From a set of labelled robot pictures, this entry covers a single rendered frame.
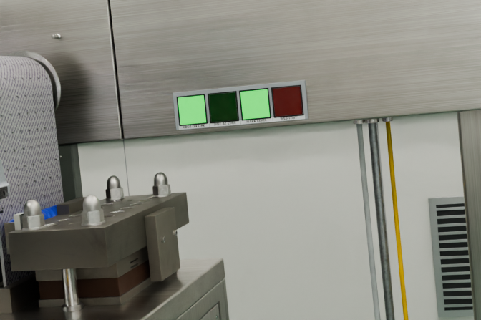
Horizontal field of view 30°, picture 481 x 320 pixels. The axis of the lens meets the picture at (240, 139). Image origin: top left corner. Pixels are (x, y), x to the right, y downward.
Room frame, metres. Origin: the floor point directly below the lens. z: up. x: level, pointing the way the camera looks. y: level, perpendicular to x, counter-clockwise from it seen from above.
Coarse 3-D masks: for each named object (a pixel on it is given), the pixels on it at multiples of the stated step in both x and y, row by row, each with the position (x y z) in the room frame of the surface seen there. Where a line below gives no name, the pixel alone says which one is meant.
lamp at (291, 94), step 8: (280, 88) 1.61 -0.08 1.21; (288, 88) 1.61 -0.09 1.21; (296, 88) 1.61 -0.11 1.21; (280, 96) 1.61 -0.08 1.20; (288, 96) 1.61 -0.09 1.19; (296, 96) 1.61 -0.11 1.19; (280, 104) 1.61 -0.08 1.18; (288, 104) 1.61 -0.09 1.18; (296, 104) 1.61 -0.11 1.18; (280, 112) 1.61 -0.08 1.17; (288, 112) 1.61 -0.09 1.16; (296, 112) 1.61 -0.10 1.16
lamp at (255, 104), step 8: (240, 96) 1.63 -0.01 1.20; (248, 96) 1.63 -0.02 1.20; (256, 96) 1.62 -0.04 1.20; (264, 96) 1.62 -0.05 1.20; (248, 104) 1.63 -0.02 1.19; (256, 104) 1.63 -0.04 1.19; (264, 104) 1.62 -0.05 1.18; (248, 112) 1.63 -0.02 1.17; (256, 112) 1.63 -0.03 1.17; (264, 112) 1.62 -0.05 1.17
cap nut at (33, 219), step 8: (32, 200) 1.38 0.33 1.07; (24, 208) 1.37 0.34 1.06; (32, 208) 1.37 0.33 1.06; (40, 208) 1.38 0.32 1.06; (24, 216) 1.37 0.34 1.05; (32, 216) 1.37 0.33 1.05; (40, 216) 1.37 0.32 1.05; (24, 224) 1.37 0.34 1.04; (32, 224) 1.37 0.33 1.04; (40, 224) 1.37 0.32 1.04
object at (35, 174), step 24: (0, 120) 1.45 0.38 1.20; (24, 120) 1.53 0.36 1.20; (48, 120) 1.61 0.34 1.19; (0, 144) 1.44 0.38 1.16; (24, 144) 1.52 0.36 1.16; (48, 144) 1.60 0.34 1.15; (24, 168) 1.51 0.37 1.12; (48, 168) 1.59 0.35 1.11; (24, 192) 1.50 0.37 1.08; (48, 192) 1.58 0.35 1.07; (0, 216) 1.42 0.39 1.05
